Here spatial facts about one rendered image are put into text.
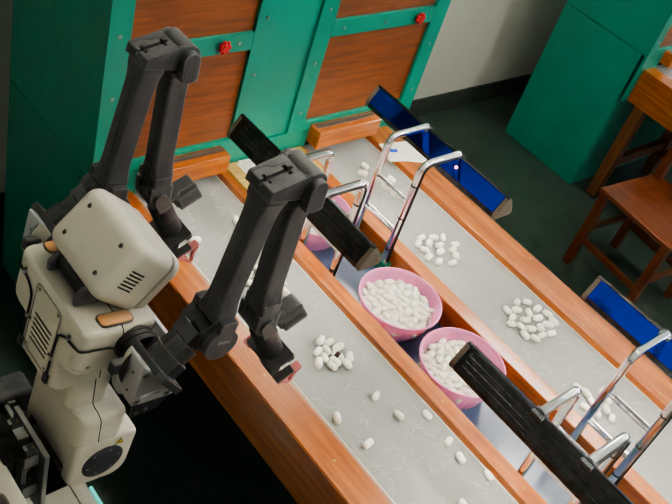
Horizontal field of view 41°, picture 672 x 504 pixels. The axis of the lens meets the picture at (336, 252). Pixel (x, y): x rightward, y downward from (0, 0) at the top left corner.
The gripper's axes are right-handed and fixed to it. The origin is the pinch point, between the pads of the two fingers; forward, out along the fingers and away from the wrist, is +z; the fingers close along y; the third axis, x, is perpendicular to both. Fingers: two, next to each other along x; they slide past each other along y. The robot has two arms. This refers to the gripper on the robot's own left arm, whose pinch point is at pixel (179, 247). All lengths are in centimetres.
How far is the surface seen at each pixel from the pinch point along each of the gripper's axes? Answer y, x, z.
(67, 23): 70, -13, -20
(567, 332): -59, -90, 74
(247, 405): -32.8, 8.2, 30.8
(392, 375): -46, -30, 44
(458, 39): 130, -214, 167
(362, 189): -7, -53, 16
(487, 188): -21, -88, 34
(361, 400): -49, -17, 38
